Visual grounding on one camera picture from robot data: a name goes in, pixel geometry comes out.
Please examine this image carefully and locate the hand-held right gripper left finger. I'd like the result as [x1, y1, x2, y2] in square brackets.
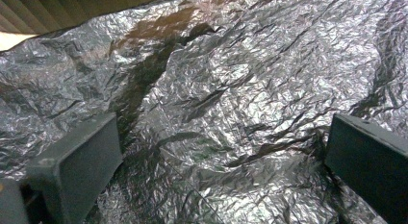
[27, 112, 124, 224]

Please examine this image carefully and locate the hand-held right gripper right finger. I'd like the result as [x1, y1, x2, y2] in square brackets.
[323, 112, 408, 224]

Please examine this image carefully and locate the black plastic trash bag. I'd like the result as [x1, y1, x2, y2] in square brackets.
[0, 0, 408, 224]

